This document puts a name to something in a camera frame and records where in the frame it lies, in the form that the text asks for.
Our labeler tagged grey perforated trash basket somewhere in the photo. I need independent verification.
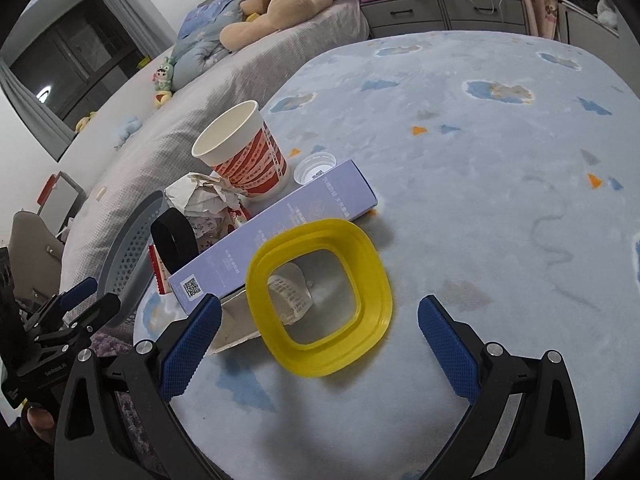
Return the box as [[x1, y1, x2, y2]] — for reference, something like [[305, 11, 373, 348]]
[[96, 191, 168, 327]]

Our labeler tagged torn white carton box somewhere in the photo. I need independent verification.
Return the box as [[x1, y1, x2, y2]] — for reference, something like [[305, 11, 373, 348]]
[[205, 288, 259, 356]]

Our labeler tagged black round ring lid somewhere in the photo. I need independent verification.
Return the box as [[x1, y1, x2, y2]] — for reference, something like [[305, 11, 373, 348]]
[[151, 208, 200, 275]]

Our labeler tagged yellow square plastic lid ring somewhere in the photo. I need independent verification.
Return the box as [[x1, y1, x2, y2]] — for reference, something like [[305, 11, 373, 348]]
[[244, 218, 394, 380]]

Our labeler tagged purple cardboard box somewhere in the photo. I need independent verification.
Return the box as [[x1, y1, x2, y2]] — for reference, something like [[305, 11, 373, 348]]
[[167, 158, 379, 317]]

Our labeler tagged left hand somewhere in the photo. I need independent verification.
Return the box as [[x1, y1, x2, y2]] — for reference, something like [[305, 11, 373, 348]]
[[27, 406, 55, 444]]

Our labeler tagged red snack wrapper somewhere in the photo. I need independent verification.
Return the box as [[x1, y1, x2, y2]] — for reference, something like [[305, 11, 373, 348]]
[[149, 244, 171, 296]]

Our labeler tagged grey checkered bed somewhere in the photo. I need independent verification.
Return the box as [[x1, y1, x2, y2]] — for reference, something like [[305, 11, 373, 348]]
[[60, 0, 369, 290]]

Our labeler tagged crumpled white paper wrapper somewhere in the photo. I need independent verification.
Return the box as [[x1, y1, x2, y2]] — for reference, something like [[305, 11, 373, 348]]
[[164, 172, 250, 252]]

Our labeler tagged grey curtain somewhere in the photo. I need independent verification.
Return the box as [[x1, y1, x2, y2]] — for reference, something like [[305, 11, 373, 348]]
[[1, 60, 75, 160]]

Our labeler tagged yellow plush toy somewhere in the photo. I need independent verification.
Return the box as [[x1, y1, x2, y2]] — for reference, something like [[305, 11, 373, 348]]
[[75, 112, 96, 133]]

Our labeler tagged light blue plush toy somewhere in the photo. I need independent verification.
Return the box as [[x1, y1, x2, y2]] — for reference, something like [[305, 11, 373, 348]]
[[114, 116, 142, 151]]

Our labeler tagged light blue patterned table cloth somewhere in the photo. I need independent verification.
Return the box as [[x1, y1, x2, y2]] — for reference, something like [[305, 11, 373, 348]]
[[172, 32, 639, 479]]

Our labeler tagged red white paper cup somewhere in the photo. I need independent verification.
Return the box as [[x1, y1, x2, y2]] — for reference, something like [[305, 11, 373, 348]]
[[191, 100, 288, 200]]

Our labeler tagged dark window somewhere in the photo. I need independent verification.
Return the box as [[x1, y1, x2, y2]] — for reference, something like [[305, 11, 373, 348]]
[[10, 0, 143, 128]]

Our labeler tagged green doll toy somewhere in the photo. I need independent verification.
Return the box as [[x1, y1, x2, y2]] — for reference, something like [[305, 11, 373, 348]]
[[152, 56, 175, 108]]

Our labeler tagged white plastic bottle cap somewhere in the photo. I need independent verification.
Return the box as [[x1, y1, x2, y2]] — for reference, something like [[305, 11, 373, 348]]
[[294, 152, 337, 185]]

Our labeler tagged blue folded quilt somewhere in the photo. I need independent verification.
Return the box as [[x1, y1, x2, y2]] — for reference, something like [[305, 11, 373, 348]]
[[169, 0, 244, 91]]

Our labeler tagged grey drawer cabinet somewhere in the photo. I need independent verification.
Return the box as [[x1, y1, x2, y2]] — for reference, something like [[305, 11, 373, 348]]
[[360, 0, 532, 38]]

